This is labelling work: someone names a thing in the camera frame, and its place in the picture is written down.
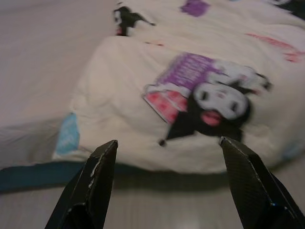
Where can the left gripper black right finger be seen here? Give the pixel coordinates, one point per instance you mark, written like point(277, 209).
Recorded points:
point(257, 186)

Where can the cream cartoon print blanket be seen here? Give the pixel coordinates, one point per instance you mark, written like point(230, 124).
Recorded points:
point(214, 59)

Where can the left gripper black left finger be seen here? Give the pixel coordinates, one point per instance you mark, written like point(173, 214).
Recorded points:
point(90, 186)

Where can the mattress with cream sheet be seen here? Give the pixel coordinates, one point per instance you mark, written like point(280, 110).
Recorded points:
point(43, 59)

